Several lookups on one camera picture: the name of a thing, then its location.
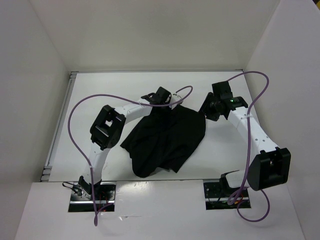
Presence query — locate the black skirt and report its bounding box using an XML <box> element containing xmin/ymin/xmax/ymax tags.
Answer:
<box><xmin>120</xmin><ymin>105</ymin><xmax>206</xmax><ymax>178</ymax></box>

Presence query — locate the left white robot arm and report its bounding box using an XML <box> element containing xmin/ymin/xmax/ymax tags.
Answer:
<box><xmin>78</xmin><ymin>87</ymin><xmax>182</xmax><ymax>200</ymax></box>

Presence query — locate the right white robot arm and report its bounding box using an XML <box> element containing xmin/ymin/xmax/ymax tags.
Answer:
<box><xmin>199</xmin><ymin>81</ymin><xmax>291</xmax><ymax>197</ymax></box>

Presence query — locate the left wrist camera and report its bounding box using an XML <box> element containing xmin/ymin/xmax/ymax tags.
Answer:
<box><xmin>169</xmin><ymin>93</ymin><xmax>182</xmax><ymax>110</ymax></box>

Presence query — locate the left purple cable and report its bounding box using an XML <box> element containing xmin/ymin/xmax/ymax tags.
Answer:
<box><xmin>67</xmin><ymin>85</ymin><xmax>194</xmax><ymax>227</ymax></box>

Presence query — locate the purple cable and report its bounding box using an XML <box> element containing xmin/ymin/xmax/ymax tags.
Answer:
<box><xmin>67</xmin><ymin>85</ymin><xmax>194</xmax><ymax>227</ymax></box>
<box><xmin>224</xmin><ymin>71</ymin><xmax>272</xmax><ymax>223</ymax></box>

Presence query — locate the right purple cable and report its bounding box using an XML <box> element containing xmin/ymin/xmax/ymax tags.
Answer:
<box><xmin>224</xmin><ymin>71</ymin><xmax>272</xmax><ymax>223</ymax></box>

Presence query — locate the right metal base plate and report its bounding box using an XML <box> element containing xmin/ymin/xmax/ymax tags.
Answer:
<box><xmin>203</xmin><ymin>180</ymin><xmax>251</xmax><ymax>210</ymax></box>

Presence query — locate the metal base plate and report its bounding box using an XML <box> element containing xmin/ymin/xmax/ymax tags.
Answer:
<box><xmin>203</xmin><ymin>180</ymin><xmax>251</xmax><ymax>210</ymax></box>
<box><xmin>62</xmin><ymin>181</ymin><xmax>116</xmax><ymax>213</ymax></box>

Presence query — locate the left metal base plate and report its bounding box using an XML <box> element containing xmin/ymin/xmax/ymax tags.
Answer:
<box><xmin>62</xmin><ymin>181</ymin><xmax>116</xmax><ymax>213</ymax></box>

